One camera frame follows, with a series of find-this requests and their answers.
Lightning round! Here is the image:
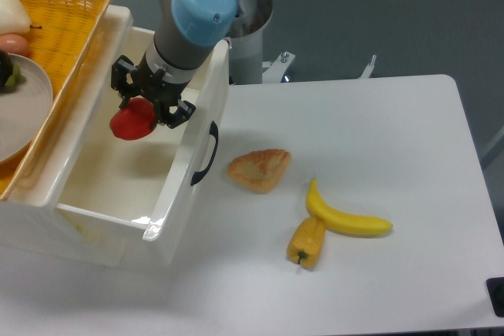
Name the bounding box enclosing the yellow banana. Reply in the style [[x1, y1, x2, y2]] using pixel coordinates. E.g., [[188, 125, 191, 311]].
[[305, 179, 393, 238]]

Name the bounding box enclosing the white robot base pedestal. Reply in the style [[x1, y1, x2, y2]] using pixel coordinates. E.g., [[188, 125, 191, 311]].
[[228, 0, 273, 85]]

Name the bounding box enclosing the red bell pepper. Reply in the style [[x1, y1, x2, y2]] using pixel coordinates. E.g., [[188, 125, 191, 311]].
[[109, 98, 157, 141]]

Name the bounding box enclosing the yellow bell pepper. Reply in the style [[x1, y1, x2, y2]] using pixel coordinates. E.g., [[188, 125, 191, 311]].
[[287, 216, 326, 270]]

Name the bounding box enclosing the golden pastry turnover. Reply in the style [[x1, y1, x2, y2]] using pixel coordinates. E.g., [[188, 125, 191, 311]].
[[227, 149, 291, 194]]

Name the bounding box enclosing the black object at table edge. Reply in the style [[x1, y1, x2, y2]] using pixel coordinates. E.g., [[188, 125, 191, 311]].
[[486, 277, 504, 318]]

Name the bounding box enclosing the open white upper drawer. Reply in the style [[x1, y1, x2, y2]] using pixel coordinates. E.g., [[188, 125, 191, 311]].
[[57, 40, 229, 244]]

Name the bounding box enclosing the white pear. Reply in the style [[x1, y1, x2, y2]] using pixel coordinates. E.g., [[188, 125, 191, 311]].
[[0, 0, 43, 35]]

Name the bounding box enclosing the white metal bracket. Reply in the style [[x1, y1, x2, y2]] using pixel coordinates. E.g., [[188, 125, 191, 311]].
[[261, 51, 296, 83]]

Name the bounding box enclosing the dark eggplant with green stem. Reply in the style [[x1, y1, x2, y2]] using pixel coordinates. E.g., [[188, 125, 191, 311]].
[[0, 50, 26, 94]]

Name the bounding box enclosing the black drawer handle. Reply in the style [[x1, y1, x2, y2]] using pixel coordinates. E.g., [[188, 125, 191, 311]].
[[191, 121, 220, 186]]

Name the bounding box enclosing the white table frame post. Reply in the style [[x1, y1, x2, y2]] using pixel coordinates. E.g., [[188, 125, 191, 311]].
[[360, 54, 377, 79]]

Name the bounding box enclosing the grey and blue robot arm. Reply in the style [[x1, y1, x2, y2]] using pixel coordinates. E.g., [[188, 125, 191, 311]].
[[109, 0, 272, 140]]

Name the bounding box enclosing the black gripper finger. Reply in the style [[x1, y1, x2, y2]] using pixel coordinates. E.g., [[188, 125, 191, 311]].
[[110, 55, 138, 109], [151, 99, 196, 129]]

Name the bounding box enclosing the yellow woven basket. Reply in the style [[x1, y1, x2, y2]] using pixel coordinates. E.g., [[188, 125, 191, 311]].
[[1, 0, 111, 200]]

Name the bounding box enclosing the grey round plate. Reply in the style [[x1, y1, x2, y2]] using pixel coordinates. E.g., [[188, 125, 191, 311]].
[[1, 54, 53, 162]]

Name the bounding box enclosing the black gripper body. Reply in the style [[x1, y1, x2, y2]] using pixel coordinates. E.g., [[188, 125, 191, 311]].
[[132, 54, 189, 113]]

